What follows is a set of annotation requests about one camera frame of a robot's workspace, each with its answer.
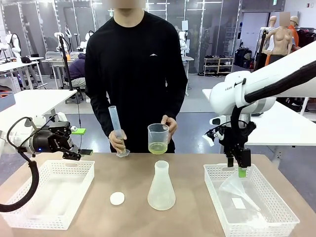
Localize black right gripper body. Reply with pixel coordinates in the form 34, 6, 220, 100
223, 137, 250, 161

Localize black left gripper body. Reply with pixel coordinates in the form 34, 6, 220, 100
29, 122, 75, 155

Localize clear plastic funnel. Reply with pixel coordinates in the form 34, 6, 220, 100
218, 178, 262, 213

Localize clear plastic graduated cylinder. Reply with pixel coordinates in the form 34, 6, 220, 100
108, 105, 131, 158

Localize white round foam stopper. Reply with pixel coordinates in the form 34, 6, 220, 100
110, 192, 126, 206

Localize translucent plastic conical flask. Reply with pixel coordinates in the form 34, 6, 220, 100
147, 160, 177, 211

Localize clear plastic beaker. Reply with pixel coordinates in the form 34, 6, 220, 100
147, 123, 170, 156

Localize person's right forearm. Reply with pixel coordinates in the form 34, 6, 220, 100
91, 98, 117, 138

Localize person's right hand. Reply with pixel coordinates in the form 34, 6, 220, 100
109, 129, 128, 154

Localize person's left hand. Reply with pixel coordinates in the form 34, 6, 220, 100
161, 115, 178, 145

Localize white perforated plastic basket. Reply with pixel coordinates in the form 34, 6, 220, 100
0, 159, 95, 231
203, 162, 301, 237

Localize small white label card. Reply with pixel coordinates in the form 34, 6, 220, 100
232, 197, 246, 210

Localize blue-grey box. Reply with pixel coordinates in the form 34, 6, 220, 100
0, 91, 16, 112

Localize seated person purple hoodie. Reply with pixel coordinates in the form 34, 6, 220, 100
68, 53, 87, 88

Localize black tripod stand pole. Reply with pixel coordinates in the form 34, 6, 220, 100
57, 34, 75, 91

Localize white background desk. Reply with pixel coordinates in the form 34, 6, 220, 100
41, 51, 86, 89
0, 57, 45, 90

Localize person's black shirt torso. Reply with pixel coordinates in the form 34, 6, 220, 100
84, 11, 188, 154

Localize white shoe rack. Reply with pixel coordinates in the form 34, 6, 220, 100
203, 55, 235, 76

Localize black luggage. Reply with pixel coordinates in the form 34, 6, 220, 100
234, 48, 252, 68

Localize beige mannequin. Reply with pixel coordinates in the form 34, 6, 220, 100
262, 16, 297, 71

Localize mannequin with orange shirt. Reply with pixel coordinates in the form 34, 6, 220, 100
287, 16, 301, 49

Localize dark clothes on rack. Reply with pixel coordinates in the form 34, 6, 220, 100
296, 27, 316, 47

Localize thin black hanging cable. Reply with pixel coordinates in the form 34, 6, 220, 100
77, 98, 82, 149

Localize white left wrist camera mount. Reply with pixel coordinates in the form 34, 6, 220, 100
50, 112, 69, 123

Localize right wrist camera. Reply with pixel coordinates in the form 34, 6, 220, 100
201, 124, 227, 148

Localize left arm black cable sleeve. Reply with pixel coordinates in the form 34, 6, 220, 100
0, 117, 40, 213

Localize arm black cable sleeve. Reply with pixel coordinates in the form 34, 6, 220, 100
0, 117, 40, 213
229, 61, 316, 154

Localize right arm black cable sleeve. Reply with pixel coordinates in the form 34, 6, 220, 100
229, 61, 316, 154

